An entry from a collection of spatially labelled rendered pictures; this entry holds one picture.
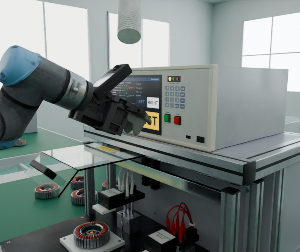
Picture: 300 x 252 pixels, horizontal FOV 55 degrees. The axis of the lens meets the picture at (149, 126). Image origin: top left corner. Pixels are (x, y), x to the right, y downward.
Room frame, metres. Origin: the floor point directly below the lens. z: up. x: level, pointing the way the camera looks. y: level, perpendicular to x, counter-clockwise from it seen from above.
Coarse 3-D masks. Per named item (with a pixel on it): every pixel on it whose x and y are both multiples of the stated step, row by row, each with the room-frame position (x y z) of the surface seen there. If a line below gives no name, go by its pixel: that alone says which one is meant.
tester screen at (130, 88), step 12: (120, 84) 0.95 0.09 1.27; (132, 84) 0.90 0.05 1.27; (144, 84) 0.86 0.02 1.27; (156, 84) 0.82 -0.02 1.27; (120, 96) 0.95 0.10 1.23; (132, 96) 0.90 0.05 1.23; (144, 96) 0.86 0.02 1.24; (156, 96) 0.82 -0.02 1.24; (144, 108) 0.86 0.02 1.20; (156, 108) 0.82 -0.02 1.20
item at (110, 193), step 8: (104, 192) 0.90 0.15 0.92; (112, 192) 0.90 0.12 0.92; (120, 192) 0.90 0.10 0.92; (136, 192) 0.96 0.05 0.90; (104, 200) 0.88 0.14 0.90; (112, 200) 0.87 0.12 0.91; (120, 200) 0.89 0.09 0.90; (128, 200) 0.91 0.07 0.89; (136, 200) 0.93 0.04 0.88; (96, 208) 0.87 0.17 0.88; (104, 208) 0.87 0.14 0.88; (112, 208) 0.86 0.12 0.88; (128, 208) 0.94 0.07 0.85
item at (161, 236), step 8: (160, 232) 0.74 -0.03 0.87; (168, 232) 0.74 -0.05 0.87; (152, 240) 0.70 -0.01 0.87; (160, 240) 0.70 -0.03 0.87; (168, 240) 0.70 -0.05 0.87; (176, 240) 0.71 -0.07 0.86; (184, 240) 0.74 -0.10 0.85; (192, 240) 0.75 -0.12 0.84; (144, 248) 0.73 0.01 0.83; (152, 248) 0.70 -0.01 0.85; (160, 248) 0.68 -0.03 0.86; (168, 248) 0.69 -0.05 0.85
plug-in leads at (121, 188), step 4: (120, 172) 0.96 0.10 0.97; (124, 172) 0.95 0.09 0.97; (128, 172) 0.96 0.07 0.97; (132, 172) 0.95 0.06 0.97; (128, 176) 0.93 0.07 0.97; (132, 176) 0.94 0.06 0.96; (132, 180) 0.94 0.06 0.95; (120, 184) 0.95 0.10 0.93; (128, 184) 0.96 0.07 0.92; (132, 184) 0.94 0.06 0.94; (120, 188) 0.95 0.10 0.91; (128, 188) 0.92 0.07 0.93; (132, 188) 0.94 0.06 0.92; (128, 192) 0.92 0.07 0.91; (132, 192) 0.94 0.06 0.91; (128, 196) 0.92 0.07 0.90
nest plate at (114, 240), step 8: (112, 232) 0.90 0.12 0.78; (64, 240) 0.85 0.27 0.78; (72, 240) 0.85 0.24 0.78; (112, 240) 0.85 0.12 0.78; (120, 240) 0.85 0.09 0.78; (72, 248) 0.81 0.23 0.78; (80, 248) 0.81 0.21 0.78; (96, 248) 0.81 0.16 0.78; (104, 248) 0.81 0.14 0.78; (112, 248) 0.82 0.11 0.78
